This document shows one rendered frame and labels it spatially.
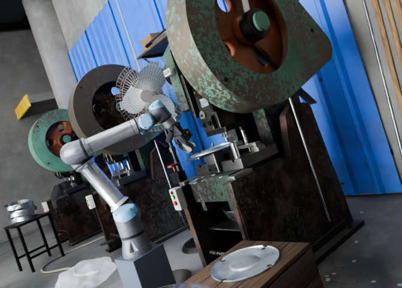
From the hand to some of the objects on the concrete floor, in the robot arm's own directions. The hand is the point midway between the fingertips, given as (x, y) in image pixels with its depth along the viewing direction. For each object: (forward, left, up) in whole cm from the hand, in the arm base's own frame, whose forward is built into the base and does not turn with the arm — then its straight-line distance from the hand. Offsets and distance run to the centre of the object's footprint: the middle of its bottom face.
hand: (191, 152), depth 201 cm
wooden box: (-33, -48, -81) cm, 100 cm away
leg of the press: (+39, -32, -81) cm, 96 cm away
